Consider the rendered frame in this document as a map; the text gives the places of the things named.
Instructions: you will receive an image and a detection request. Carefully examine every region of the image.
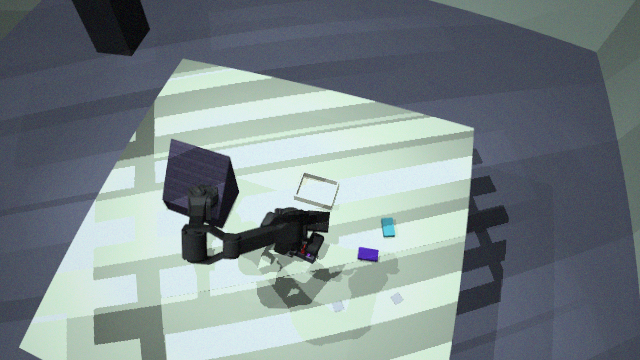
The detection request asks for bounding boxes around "purple rectangular block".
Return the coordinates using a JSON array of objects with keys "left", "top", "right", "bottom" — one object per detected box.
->
[{"left": 357, "top": 247, "right": 379, "bottom": 262}]

